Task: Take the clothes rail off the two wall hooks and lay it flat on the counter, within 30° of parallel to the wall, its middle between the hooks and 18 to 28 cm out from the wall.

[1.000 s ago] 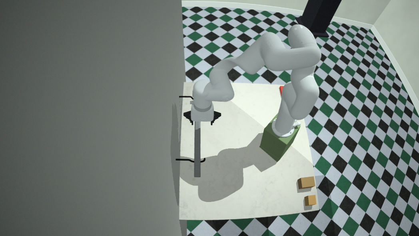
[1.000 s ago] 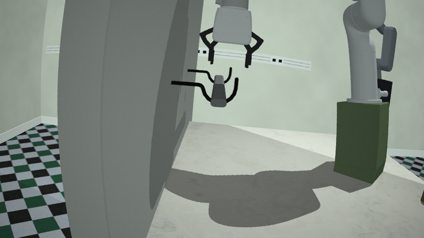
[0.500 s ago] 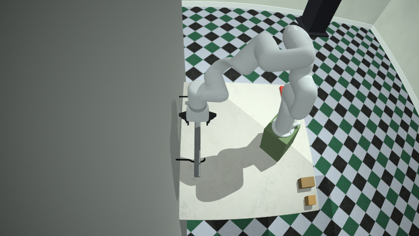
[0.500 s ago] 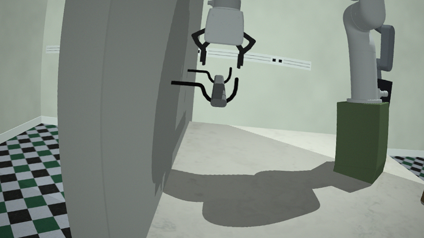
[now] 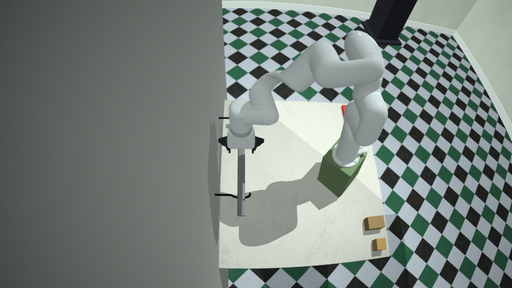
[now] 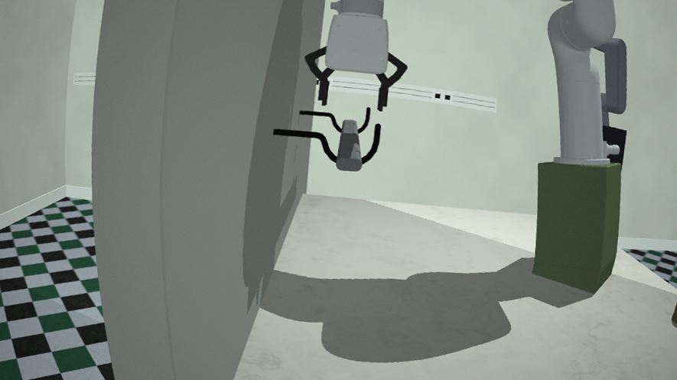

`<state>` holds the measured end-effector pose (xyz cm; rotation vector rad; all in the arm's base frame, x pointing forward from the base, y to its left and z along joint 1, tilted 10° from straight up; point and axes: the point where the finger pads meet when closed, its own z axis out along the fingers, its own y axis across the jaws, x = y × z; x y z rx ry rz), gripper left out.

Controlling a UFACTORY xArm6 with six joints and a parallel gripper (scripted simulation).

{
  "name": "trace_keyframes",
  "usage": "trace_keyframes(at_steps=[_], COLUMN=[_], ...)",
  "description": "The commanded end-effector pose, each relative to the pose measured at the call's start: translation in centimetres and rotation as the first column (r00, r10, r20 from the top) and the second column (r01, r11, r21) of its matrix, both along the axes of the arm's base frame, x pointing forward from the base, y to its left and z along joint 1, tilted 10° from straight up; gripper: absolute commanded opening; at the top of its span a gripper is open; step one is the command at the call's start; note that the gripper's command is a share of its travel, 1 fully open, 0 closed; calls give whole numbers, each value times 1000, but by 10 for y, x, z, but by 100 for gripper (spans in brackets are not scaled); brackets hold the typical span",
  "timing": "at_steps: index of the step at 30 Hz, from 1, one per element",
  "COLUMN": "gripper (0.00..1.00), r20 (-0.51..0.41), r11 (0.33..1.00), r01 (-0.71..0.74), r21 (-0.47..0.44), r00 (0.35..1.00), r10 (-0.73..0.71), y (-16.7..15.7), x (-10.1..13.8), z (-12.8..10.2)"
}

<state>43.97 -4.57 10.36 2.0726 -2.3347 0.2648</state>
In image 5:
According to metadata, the grey wall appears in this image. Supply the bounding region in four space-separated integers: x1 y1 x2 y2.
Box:
0 0 229 288

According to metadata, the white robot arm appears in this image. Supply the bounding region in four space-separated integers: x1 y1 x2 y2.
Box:
226 30 388 167

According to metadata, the tan cardboard box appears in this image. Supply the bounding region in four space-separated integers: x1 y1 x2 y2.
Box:
372 238 386 251
363 215 385 231

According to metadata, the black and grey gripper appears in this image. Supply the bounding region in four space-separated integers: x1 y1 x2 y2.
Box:
218 125 264 153

